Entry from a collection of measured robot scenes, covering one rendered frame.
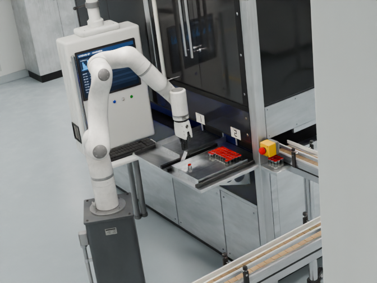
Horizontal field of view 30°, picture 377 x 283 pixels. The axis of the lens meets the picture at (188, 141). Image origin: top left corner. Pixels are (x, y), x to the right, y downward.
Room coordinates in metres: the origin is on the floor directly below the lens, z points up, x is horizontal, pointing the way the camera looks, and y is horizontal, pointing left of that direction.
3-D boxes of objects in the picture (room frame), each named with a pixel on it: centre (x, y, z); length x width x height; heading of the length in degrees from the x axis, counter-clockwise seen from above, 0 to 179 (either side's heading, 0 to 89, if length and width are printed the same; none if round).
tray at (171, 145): (3.88, -0.01, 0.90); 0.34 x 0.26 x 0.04; 122
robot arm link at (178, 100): (3.38, 0.02, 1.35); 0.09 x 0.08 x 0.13; 14
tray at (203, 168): (3.53, -0.10, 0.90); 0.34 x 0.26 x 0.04; 122
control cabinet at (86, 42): (4.25, 0.47, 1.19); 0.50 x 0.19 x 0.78; 117
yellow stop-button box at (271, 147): (3.44, -0.43, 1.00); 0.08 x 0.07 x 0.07; 122
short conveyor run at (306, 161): (3.28, -0.70, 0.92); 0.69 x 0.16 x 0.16; 32
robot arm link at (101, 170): (3.29, 0.47, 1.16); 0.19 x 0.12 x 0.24; 14
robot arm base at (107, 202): (3.26, 0.46, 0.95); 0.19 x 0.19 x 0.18
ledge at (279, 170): (3.45, -0.47, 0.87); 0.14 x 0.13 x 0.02; 122
